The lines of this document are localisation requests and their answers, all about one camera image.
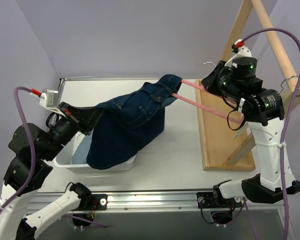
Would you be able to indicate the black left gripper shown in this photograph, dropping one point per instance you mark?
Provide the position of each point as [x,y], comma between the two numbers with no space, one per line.
[73,118]

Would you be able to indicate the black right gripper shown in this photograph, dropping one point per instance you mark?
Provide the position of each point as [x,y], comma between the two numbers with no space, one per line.
[212,81]

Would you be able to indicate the dark blue denim skirt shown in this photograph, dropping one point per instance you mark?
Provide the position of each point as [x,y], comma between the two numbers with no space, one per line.
[165,87]

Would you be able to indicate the light blue denim skirt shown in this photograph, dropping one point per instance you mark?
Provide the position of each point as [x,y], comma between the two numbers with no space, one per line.
[128,124]

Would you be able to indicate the pink clothes hanger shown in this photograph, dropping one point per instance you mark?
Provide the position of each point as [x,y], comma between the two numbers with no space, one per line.
[204,107]

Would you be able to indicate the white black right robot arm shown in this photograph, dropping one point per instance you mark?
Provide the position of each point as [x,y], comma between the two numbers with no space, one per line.
[262,140]

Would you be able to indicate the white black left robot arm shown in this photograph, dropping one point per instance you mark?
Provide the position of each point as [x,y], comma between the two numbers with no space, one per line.
[33,148]

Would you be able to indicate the white plastic basket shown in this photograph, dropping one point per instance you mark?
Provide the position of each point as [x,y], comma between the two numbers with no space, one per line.
[74,154]

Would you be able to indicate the wooden clothes rack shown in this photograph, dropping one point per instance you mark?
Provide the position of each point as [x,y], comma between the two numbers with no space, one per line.
[227,148]

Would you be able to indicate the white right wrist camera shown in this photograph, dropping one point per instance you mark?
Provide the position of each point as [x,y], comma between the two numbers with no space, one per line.
[240,50]

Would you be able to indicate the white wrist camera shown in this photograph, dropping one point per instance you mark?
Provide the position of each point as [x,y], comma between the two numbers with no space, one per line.
[240,50]
[49,99]

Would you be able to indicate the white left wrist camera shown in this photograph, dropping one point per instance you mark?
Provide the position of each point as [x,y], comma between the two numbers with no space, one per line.
[49,99]

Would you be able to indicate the aluminium mounting rail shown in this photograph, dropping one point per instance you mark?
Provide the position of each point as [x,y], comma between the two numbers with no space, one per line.
[143,202]

